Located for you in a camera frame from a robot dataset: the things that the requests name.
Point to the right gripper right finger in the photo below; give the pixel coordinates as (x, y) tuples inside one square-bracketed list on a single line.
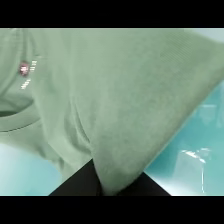
[(146, 186)]

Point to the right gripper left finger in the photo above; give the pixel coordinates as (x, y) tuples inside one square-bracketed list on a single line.
[(80, 181)]

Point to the green T-shirt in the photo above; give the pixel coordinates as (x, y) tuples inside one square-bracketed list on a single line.
[(120, 86)]

